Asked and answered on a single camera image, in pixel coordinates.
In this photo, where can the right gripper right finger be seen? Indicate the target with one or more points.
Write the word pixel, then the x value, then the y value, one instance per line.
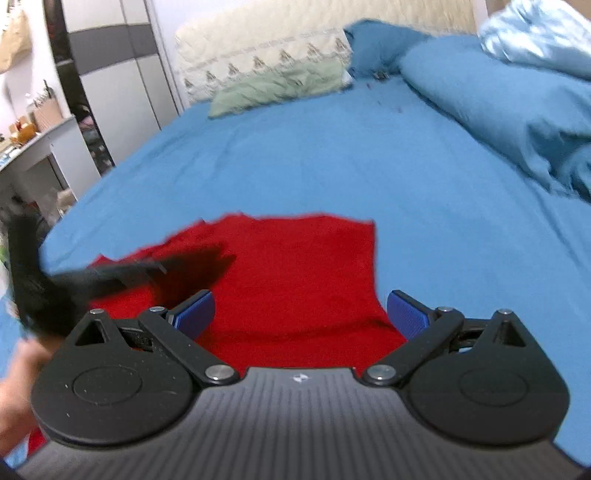
pixel 427 332

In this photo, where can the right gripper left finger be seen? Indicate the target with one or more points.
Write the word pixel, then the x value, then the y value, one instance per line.
pixel 176 330

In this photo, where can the red garment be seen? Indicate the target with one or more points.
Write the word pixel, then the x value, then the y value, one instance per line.
pixel 294 292

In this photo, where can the person's left hand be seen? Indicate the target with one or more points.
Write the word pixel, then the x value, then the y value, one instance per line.
pixel 17 419

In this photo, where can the blue bed sheet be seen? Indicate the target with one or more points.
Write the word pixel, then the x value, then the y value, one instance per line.
pixel 457 224

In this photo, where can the white desk shelf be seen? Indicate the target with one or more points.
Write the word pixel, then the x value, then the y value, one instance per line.
pixel 56 160

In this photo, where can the cardboard box on desk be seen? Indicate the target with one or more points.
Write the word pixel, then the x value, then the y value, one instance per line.
pixel 47 114

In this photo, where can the blue rolled duvet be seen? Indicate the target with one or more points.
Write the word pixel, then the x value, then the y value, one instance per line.
pixel 538 119

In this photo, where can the white grey wardrobe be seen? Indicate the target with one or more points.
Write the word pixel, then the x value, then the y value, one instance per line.
pixel 113 68

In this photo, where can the cream patterned pillow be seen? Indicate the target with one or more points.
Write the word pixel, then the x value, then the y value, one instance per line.
pixel 209 62

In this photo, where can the green pillow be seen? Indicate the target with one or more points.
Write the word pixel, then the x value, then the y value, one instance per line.
pixel 303 80

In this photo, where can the dark blue pillow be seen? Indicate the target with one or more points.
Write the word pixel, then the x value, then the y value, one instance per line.
pixel 378 47

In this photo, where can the cream quilted headboard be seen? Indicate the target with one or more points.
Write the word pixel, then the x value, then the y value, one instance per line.
pixel 213 28

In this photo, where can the light blue satin blanket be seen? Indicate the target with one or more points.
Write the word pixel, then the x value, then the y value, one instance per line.
pixel 543 34

